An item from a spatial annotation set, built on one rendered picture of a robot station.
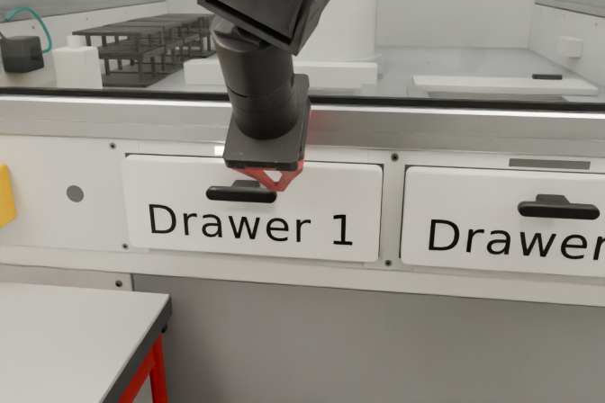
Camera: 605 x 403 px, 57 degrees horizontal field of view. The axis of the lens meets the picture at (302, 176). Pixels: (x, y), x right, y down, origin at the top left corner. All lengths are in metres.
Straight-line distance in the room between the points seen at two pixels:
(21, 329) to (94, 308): 0.08
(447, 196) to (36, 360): 0.45
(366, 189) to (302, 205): 0.07
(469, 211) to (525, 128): 0.10
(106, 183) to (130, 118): 0.09
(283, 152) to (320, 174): 0.13
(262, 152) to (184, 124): 0.18
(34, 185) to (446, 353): 0.54
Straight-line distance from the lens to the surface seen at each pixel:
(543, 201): 0.60
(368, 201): 0.60
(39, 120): 0.70
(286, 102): 0.46
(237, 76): 0.43
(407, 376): 0.76
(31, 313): 0.72
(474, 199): 0.61
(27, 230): 0.77
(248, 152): 0.48
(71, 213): 0.73
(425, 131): 0.60
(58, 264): 0.78
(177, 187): 0.63
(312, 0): 0.36
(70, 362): 0.62
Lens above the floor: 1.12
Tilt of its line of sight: 20 degrees down
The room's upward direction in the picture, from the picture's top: straight up
